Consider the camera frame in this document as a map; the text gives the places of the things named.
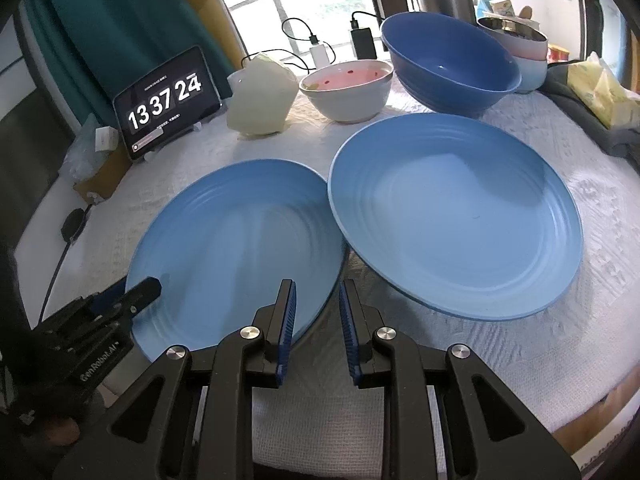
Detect blue plate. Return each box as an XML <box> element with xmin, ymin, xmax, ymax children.
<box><xmin>328</xmin><ymin>113</ymin><xmax>584</xmax><ymax>321</ymax></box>
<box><xmin>127</xmin><ymin>159</ymin><xmax>346</xmax><ymax>361</ymax></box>

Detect cream yellow bowl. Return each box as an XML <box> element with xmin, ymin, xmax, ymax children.
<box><xmin>227</xmin><ymin>53</ymin><xmax>298</xmax><ymax>136</ymax></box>

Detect white bowl pink inside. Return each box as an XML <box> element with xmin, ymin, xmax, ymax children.
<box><xmin>299</xmin><ymin>60</ymin><xmax>394</xmax><ymax>124</ymax></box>

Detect large dark blue bowl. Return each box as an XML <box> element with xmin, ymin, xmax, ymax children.
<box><xmin>381</xmin><ymin>12</ymin><xmax>522</xmax><ymax>118</ymax></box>

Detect person's left hand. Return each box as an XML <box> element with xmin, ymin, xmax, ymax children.
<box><xmin>29</xmin><ymin>418</ymin><xmax>80</xmax><ymax>452</ymax></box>

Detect black round device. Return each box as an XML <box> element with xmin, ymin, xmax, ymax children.
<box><xmin>61</xmin><ymin>208</ymin><xmax>88</xmax><ymax>244</ymax></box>

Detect small white box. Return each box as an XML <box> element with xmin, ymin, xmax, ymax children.
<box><xmin>94</xmin><ymin>126</ymin><xmax>119</xmax><ymax>153</ymax></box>

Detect tablet showing clock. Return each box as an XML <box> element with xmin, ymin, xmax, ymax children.
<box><xmin>113</xmin><ymin>46</ymin><xmax>222</xmax><ymax>162</ymax></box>

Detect dark grey folded cloth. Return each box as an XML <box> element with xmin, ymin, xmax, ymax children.
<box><xmin>539</xmin><ymin>61</ymin><xmax>639</xmax><ymax>170</ymax></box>

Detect light blue bowl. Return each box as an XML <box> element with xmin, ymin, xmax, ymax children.
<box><xmin>514</xmin><ymin>56</ymin><xmax>547</xmax><ymax>93</ymax></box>

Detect teal curtain left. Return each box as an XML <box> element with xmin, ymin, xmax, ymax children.
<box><xmin>23</xmin><ymin>0</ymin><xmax>232</xmax><ymax>126</ymax></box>

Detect yellow tissue pack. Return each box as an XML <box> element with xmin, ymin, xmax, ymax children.
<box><xmin>567</xmin><ymin>52</ymin><xmax>640</xmax><ymax>130</ymax></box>

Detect red yellow can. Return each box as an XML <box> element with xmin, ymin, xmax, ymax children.
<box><xmin>547</xmin><ymin>44</ymin><xmax>570</xmax><ymax>63</ymax></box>

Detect black power adapter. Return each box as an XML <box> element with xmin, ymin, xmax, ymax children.
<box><xmin>350</xmin><ymin>18</ymin><xmax>378</xmax><ymax>60</ymax></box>

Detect white charger plug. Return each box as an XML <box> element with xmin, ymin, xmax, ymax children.
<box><xmin>309</xmin><ymin>34</ymin><xmax>331</xmax><ymax>70</ymax></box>

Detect pink steel-lined bowl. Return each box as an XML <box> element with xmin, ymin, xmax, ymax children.
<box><xmin>477</xmin><ymin>16</ymin><xmax>548</xmax><ymax>61</ymax></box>

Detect yellow curtain left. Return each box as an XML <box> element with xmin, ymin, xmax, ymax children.
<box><xmin>188</xmin><ymin>0</ymin><xmax>246</xmax><ymax>70</ymax></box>

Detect stainless steel tumbler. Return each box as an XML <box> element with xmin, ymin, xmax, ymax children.
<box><xmin>411</xmin><ymin>0</ymin><xmax>476</xmax><ymax>25</ymax></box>

